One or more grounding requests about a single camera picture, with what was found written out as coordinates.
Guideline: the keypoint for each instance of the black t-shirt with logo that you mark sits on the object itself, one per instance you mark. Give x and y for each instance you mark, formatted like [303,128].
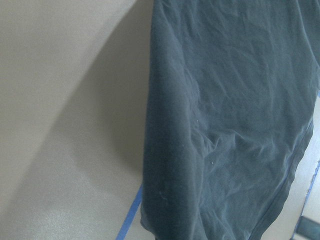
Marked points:
[232,92]

